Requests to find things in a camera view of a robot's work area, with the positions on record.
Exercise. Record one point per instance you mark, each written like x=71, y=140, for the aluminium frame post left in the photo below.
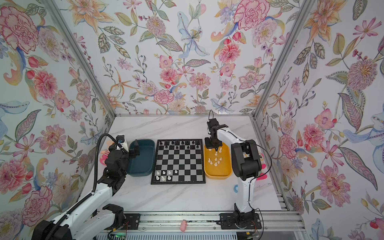
x=68, y=36

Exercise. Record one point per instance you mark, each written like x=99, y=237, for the pink small toy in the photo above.
x=183, y=226

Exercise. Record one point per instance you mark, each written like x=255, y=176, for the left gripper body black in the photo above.
x=131, y=154

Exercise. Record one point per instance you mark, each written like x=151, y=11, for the plush doll toy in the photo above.
x=264, y=168

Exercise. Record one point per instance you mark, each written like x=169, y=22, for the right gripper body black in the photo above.
x=210, y=143

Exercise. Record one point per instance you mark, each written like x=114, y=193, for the yellow plastic bin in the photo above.
x=217, y=164

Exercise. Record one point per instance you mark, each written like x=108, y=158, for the black white chess board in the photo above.
x=184, y=157

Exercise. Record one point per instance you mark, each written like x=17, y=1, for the aluminium frame post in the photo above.
x=281, y=60
x=68, y=36

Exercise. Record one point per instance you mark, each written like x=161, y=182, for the pink toy left side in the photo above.
x=103, y=157

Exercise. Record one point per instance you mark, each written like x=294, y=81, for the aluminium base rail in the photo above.
x=270, y=221

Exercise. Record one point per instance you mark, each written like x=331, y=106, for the teal plastic bin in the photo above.
x=142, y=165

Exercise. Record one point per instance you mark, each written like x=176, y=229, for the aluminium frame post right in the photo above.
x=281, y=60

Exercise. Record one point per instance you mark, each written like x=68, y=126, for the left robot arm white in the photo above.
x=93, y=214

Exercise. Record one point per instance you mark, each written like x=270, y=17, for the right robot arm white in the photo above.
x=246, y=165

